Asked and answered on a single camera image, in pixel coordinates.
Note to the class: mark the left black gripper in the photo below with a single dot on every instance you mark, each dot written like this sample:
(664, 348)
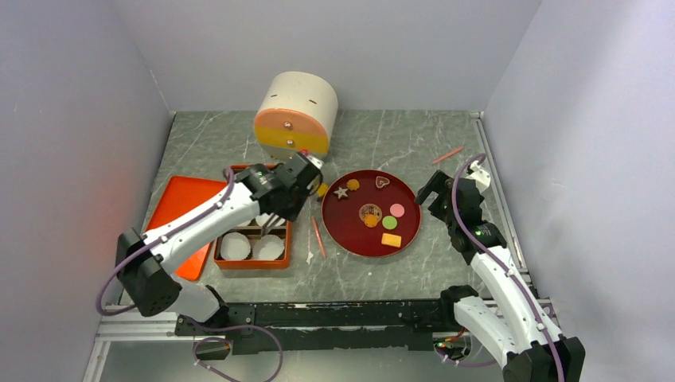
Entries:
(290, 214)

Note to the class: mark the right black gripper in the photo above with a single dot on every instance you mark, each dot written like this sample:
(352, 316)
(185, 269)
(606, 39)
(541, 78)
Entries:
(438, 184)

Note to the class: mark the pink round cookie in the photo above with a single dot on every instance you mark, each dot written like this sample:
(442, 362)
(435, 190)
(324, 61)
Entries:
(397, 210)

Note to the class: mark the green round cookie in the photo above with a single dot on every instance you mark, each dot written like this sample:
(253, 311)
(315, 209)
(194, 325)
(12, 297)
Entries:
(389, 222)

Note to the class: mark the dark red round plate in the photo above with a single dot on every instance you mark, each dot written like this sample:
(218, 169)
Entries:
(343, 219)

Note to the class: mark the orange chip cookie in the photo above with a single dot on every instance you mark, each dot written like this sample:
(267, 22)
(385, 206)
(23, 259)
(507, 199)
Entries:
(371, 220)

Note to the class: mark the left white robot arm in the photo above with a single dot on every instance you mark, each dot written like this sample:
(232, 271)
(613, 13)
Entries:
(146, 263)

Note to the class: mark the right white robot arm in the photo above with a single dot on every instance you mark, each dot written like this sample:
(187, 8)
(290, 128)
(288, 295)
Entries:
(521, 337)

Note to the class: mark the white paper cup middle-right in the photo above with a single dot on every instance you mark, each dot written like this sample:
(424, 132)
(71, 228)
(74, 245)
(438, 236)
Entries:
(260, 219)

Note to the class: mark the yellow sponge cube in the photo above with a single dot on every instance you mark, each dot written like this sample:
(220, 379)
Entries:
(322, 191)

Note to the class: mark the orange pen near box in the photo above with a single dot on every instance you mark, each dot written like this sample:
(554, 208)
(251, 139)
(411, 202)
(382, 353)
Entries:
(318, 237)

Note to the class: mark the orange cookie box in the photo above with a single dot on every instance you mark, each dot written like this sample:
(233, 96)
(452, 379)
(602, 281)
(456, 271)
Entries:
(252, 246)

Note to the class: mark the white paper cup bottom-right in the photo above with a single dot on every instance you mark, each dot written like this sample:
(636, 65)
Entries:
(268, 248)

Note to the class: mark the yellow rectangular biscuit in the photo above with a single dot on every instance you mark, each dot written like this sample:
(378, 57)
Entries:
(391, 240)

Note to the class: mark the orange pen far right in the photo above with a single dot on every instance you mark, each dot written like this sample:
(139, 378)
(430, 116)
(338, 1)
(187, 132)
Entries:
(448, 155)

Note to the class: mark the white paper cup bottom-left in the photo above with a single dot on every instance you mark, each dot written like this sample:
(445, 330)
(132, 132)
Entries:
(234, 246)

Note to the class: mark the brown heart cookie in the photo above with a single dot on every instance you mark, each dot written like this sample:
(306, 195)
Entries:
(381, 182)

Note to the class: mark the orange swirl cookie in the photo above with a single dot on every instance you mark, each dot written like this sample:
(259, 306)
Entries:
(353, 184)

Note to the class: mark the round mini drawer cabinet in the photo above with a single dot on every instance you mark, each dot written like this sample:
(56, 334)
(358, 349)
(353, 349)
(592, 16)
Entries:
(297, 113)

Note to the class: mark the orange box lid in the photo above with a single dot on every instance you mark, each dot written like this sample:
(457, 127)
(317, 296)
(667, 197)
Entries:
(180, 196)

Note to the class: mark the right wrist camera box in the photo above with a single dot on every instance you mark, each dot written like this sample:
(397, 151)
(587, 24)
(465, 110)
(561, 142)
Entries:
(479, 174)

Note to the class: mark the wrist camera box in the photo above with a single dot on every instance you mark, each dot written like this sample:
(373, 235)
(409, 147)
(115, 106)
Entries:
(318, 163)
(479, 174)

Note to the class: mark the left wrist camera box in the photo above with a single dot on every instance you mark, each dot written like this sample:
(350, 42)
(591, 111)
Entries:
(318, 163)

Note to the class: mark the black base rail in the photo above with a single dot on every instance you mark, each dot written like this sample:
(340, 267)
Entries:
(255, 327)

